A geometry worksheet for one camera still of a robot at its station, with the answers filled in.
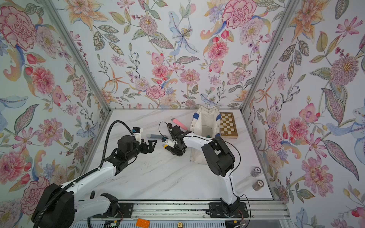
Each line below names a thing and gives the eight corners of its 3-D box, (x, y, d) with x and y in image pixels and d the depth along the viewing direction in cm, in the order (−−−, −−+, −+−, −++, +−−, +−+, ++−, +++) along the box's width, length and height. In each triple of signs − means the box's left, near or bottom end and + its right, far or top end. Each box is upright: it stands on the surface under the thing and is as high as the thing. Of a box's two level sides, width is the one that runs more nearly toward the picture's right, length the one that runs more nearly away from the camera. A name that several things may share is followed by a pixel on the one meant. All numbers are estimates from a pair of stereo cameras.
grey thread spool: (251, 177, 88) (255, 173, 83) (249, 170, 90) (253, 166, 85) (257, 177, 88) (262, 173, 83) (255, 170, 90) (260, 166, 85)
